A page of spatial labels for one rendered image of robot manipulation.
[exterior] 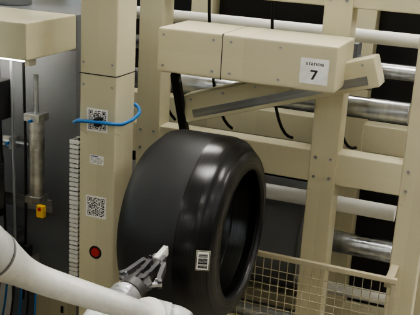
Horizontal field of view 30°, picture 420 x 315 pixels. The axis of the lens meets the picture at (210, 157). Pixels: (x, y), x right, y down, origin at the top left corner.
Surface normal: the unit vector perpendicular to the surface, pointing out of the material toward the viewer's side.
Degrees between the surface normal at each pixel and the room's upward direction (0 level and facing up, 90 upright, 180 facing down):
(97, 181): 90
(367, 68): 90
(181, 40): 90
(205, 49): 90
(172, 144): 18
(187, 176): 41
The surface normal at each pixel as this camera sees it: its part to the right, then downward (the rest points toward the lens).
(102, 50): -0.36, 0.25
